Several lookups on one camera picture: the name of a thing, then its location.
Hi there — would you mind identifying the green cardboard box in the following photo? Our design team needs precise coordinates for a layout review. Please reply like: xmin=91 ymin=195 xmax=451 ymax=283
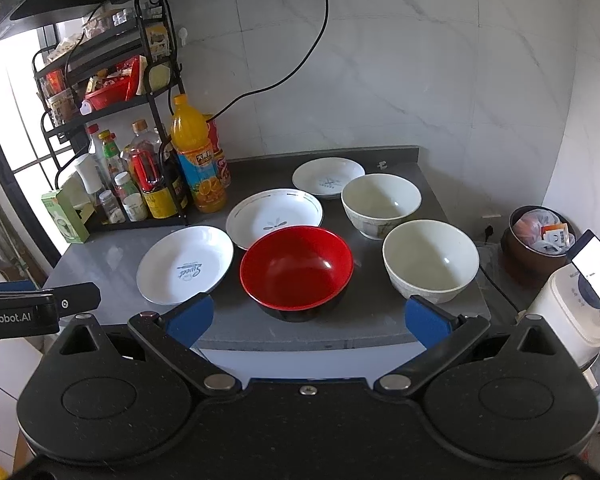
xmin=41 ymin=172 xmax=95 ymax=244

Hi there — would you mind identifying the small white cap jar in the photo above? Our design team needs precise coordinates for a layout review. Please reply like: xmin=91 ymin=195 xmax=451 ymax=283
xmin=114 ymin=171 xmax=148 ymax=222

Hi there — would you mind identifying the small spice jar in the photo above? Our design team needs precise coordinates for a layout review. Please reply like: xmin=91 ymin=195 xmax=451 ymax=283
xmin=98 ymin=190 xmax=125 ymax=224

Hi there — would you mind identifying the dark soy sauce bottle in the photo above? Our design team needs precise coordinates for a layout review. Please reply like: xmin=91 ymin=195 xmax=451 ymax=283
xmin=128 ymin=119 xmax=188 ymax=219

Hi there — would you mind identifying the orange juice bottle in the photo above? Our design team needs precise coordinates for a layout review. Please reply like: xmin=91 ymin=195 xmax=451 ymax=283
xmin=171 ymin=93 xmax=226 ymax=214

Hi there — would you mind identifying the red plastic basket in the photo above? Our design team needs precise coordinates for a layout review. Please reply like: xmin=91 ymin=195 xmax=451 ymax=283
xmin=83 ymin=55 xmax=145 ymax=110

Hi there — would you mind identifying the black power cable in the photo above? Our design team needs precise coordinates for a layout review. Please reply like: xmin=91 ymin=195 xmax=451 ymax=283
xmin=212 ymin=0 xmax=332 ymax=122

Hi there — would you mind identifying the white kitchen appliance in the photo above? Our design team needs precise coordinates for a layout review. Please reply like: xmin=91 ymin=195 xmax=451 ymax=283
xmin=527 ymin=263 xmax=600 ymax=370

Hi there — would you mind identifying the white patterned bowl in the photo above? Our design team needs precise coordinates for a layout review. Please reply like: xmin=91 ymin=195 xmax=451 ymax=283
xmin=340 ymin=174 xmax=422 ymax=240

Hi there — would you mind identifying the brown pot with packets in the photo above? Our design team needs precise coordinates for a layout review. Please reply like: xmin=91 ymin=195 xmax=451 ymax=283
xmin=501 ymin=206 xmax=576 ymax=278

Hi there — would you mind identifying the red snack can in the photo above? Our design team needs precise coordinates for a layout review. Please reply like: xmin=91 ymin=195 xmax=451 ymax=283
xmin=204 ymin=114 xmax=232 ymax=188

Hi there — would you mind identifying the white plate Bakery print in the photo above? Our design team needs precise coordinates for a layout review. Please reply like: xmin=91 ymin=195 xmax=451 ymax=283
xmin=291 ymin=157 xmax=366 ymax=200

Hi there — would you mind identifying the white plate flower print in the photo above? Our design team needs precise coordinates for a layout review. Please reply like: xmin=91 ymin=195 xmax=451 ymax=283
xmin=225 ymin=188 xmax=324 ymax=250

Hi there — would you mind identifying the red black bowl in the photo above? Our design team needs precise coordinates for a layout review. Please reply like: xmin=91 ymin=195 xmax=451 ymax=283
xmin=239 ymin=226 xmax=354 ymax=323

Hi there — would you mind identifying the white plate Sweet print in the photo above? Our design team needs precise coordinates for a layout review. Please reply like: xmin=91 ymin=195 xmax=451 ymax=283
xmin=136 ymin=226 xmax=234 ymax=307

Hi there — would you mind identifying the black wire kitchen rack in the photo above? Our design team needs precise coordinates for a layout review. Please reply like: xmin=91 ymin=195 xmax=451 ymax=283
xmin=33 ymin=0 xmax=189 ymax=232

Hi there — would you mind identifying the white squeeze bottle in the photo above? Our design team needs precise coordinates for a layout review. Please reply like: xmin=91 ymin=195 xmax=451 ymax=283
xmin=76 ymin=154 xmax=104 ymax=195

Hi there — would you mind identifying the green label sauce bottle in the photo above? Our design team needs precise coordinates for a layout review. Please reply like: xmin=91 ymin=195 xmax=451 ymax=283
xmin=98 ymin=130 xmax=126 ymax=182

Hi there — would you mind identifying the smartphone with lit screen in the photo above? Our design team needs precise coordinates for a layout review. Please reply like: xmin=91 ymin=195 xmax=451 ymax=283
xmin=567 ymin=230 xmax=600 ymax=309

